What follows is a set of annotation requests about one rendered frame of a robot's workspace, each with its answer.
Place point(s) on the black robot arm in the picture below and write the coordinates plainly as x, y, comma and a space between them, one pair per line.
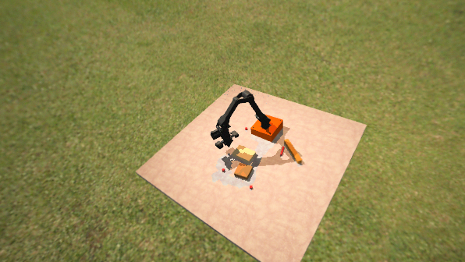
223, 122

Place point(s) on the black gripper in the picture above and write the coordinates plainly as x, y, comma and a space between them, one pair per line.
227, 140

